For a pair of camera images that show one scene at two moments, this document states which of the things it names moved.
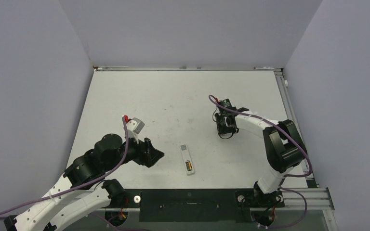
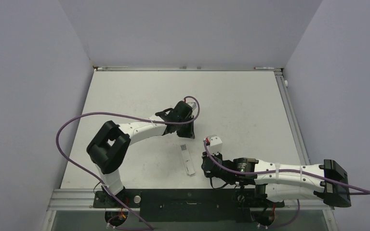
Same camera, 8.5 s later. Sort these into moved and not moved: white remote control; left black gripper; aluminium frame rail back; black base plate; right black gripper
Moved: right black gripper; left black gripper
Not moved: white remote control; black base plate; aluminium frame rail back
